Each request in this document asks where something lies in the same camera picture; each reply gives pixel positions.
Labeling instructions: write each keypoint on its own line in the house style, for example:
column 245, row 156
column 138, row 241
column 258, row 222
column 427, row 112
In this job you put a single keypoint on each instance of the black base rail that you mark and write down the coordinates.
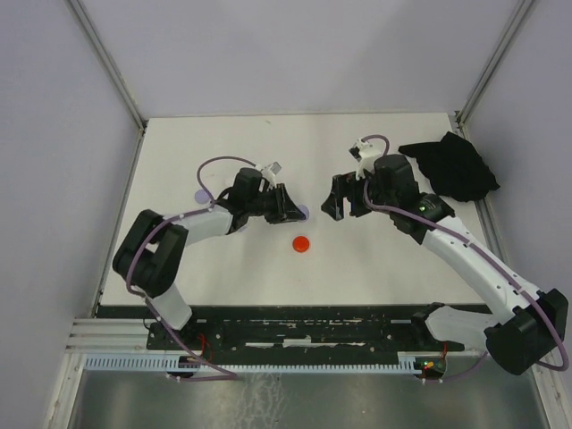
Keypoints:
column 308, row 336

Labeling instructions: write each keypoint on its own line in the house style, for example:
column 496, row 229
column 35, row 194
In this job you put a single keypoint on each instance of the left aluminium frame post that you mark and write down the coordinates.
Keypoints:
column 111, row 70

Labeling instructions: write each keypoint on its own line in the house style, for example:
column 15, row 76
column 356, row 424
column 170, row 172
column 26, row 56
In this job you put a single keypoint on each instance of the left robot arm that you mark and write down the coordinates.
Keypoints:
column 149, row 256

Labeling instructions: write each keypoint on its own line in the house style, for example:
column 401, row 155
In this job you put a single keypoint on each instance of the right aluminium frame post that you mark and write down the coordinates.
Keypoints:
column 514, row 24

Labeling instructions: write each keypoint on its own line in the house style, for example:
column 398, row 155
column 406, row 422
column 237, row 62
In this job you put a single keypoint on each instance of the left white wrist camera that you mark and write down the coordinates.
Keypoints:
column 269, row 172

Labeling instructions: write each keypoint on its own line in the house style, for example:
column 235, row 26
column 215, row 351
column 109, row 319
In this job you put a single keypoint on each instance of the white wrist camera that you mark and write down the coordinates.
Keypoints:
column 269, row 172
column 365, row 153

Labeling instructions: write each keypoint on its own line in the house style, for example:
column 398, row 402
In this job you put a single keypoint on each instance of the purple charging case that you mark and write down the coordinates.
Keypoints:
column 305, row 211
column 202, row 197

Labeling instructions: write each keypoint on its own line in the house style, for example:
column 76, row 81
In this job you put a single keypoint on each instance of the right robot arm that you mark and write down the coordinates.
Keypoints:
column 524, row 326

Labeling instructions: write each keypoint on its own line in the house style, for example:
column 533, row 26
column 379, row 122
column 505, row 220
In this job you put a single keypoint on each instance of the red earbud charging case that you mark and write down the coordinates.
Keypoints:
column 301, row 244

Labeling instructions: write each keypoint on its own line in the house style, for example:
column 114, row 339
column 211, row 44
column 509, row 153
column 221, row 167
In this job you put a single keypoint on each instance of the aluminium frame post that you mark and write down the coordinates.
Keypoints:
column 514, row 24
column 111, row 70

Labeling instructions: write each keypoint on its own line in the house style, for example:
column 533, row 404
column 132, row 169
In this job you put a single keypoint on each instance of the black cloth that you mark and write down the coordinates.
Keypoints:
column 453, row 168

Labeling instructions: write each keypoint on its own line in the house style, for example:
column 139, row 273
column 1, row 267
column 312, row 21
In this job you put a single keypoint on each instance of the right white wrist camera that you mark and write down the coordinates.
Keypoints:
column 365, row 153

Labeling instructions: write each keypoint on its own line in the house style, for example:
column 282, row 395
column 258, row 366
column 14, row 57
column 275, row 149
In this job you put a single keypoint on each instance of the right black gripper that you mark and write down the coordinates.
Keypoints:
column 333, row 206

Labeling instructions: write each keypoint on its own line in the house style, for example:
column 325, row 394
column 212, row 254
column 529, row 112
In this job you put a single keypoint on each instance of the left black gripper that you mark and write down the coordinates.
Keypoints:
column 286, row 210

